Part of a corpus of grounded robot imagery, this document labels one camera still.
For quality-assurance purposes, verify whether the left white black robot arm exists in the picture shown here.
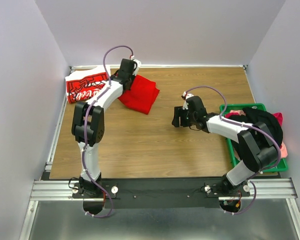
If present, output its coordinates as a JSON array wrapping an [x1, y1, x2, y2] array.
[[71, 58, 142, 198]]

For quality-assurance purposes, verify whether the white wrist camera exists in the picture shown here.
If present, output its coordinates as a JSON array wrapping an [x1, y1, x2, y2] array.
[[130, 55, 142, 76], [181, 91, 194, 101]]

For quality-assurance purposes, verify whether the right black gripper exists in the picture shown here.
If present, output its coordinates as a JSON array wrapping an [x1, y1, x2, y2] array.
[[170, 106, 196, 128]]

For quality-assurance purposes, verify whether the folded red white printed shirt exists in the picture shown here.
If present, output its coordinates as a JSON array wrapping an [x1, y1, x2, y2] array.
[[65, 65, 108, 104]]

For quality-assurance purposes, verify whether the black shirt in bin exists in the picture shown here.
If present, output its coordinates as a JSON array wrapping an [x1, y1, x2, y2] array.
[[225, 107, 283, 160]]

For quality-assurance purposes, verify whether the plain red t shirt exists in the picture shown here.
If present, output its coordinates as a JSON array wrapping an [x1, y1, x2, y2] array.
[[118, 75, 160, 115]]

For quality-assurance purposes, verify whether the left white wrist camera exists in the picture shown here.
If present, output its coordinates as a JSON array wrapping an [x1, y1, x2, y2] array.
[[130, 55, 142, 76]]

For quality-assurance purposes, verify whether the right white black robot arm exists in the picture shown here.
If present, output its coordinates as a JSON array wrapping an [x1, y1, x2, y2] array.
[[171, 94, 281, 196]]

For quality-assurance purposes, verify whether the light pink shirt in bin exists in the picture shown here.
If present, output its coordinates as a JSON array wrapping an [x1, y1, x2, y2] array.
[[280, 142, 288, 158]]

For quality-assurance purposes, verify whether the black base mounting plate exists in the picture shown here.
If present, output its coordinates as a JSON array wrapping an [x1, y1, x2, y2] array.
[[68, 177, 252, 210]]

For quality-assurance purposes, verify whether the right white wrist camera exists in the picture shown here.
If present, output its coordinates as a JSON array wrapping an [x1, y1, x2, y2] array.
[[181, 91, 194, 101]]

